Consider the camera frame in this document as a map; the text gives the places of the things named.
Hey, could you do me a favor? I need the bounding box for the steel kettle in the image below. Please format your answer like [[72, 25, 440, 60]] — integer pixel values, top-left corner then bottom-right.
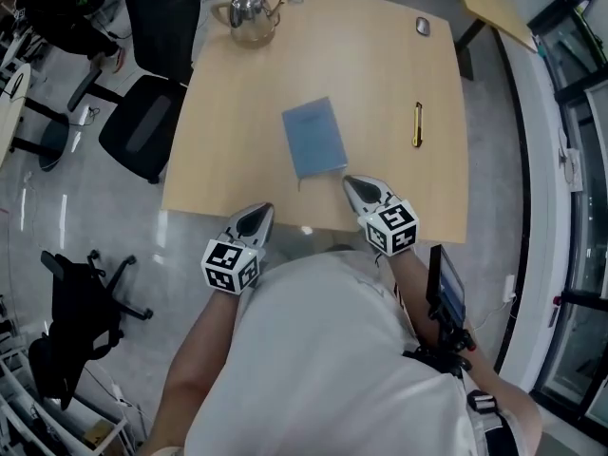
[[210, 0, 283, 49]]

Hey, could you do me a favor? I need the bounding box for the person's left forearm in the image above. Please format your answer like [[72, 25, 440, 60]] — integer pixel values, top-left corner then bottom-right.
[[148, 286, 239, 456]]

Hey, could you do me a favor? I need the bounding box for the round white table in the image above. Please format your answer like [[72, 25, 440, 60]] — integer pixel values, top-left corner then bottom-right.
[[0, 62, 73, 174]]

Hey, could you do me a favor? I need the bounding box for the white metal shelf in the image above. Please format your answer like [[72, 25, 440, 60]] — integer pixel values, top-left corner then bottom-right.
[[0, 349, 129, 456]]

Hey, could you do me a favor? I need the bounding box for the small black monitor screen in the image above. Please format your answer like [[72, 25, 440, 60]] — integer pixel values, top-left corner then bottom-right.
[[425, 244, 467, 328]]

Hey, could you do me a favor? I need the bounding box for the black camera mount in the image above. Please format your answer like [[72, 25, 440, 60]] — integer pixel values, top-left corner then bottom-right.
[[402, 311, 477, 377]]

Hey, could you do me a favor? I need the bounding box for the yellow utility knife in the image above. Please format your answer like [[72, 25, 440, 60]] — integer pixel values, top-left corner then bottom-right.
[[409, 101, 426, 149]]

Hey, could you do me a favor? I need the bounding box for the black strap buckle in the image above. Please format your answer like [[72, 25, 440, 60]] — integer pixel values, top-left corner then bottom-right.
[[466, 390, 499, 415]]

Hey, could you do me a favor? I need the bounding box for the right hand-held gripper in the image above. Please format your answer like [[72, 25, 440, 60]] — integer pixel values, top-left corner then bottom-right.
[[342, 174, 421, 258]]

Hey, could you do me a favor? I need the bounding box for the person's right forearm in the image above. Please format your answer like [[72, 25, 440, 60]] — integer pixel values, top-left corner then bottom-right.
[[388, 246, 543, 456]]

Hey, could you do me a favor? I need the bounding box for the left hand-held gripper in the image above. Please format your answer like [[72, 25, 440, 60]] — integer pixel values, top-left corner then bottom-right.
[[201, 201, 276, 297]]

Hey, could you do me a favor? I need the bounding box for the wooden side table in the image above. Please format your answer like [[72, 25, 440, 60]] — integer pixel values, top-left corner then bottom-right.
[[447, 0, 542, 83]]

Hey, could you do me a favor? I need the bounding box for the person's white shirt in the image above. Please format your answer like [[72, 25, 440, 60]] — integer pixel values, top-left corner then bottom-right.
[[183, 249, 482, 456]]

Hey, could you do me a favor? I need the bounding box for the black tipped office chair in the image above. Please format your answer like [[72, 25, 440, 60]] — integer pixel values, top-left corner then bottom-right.
[[27, 248, 155, 411]]

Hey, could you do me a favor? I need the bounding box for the blue notebook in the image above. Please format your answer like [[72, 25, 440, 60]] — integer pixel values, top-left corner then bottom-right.
[[281, 95, 350, 193]]

